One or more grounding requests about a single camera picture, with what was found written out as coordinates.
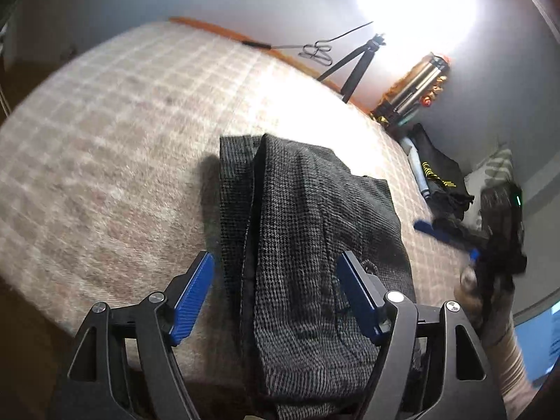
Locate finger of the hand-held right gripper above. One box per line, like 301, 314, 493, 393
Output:
455, 245, 482, 274
413, 220, 482, 250

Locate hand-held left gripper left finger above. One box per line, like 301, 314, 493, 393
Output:
52, 251, 215, 420

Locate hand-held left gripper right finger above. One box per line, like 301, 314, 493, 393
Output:
336, 251, 506, 420

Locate dark houndstooth pants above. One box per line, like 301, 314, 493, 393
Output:
219, 133, 421, 420

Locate person's right forearm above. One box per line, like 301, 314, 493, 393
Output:
480, 286, 541, 405

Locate black bag with yellow print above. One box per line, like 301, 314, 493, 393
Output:
407, 123, 476, 222

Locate white tube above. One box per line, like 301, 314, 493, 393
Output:
399, 137, 432, 203

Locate bundle of folded metal stands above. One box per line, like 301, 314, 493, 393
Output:
371, 51, 452, 128

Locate bed with checked blanket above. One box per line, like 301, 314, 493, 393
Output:
0, 20, 482, 403

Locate black tripod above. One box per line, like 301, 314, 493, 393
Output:
317, 33, 388, 104

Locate orange wooden bed frame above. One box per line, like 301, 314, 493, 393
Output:
168, 16, 372, 113

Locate black cable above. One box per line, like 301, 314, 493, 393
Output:
242, 20, 375, 65

